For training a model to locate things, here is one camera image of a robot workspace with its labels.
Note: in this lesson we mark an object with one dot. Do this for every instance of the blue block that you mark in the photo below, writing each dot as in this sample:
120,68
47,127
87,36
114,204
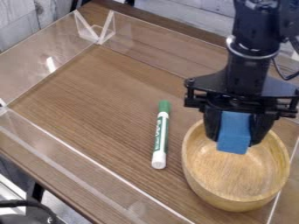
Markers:
234,132

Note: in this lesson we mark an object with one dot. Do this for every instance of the brown wooden bowl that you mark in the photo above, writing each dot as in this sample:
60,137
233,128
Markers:
234,182

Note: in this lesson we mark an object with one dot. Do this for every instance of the clear acrylic corner bracket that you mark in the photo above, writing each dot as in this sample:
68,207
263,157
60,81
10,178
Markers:
95,33

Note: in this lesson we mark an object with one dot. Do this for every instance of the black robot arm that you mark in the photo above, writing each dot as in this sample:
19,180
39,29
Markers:
265,24

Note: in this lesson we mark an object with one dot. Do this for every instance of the clear acrylic front wall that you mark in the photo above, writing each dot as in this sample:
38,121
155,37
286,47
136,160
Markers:
100,194

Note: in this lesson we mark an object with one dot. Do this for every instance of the green white marker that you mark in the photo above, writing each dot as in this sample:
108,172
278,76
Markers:
160,137

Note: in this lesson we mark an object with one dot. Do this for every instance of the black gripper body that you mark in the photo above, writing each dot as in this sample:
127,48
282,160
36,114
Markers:
209,92

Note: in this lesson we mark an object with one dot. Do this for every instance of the black equipment under table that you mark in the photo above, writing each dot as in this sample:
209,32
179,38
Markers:
22,210

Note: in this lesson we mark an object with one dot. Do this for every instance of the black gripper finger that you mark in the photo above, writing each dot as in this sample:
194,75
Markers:
261,124
211,119

